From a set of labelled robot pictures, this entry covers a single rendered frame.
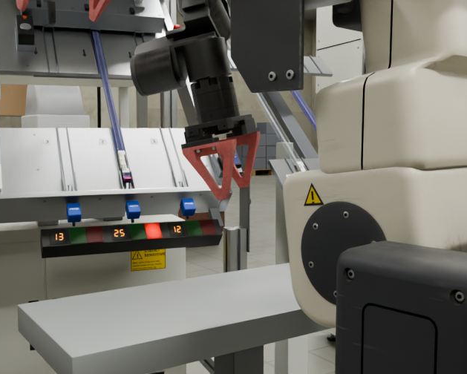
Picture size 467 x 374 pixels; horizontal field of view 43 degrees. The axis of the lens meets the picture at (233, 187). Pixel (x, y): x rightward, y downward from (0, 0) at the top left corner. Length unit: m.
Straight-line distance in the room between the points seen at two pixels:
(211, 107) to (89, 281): 0.82
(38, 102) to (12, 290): 6.37
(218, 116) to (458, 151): 0.31
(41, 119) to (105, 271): 6.22
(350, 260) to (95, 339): 0.37
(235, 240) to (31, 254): 0.50
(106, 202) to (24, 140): 0.22
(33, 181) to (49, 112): 6.60
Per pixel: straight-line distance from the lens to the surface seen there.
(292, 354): 1.50
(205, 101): 0.77
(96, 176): 1.19
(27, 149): 1.23
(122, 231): 1.13
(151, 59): 0.80
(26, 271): 1.48
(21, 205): 1.14
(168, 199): 1.18
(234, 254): 1.26
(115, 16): 1.53
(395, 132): 0.55
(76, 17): 1.52
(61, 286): 1.49
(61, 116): 7.73
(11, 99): 10.48
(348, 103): 0.58
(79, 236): 1.11
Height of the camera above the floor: 0.84
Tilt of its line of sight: 5 degrees down
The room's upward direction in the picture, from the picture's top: straight up
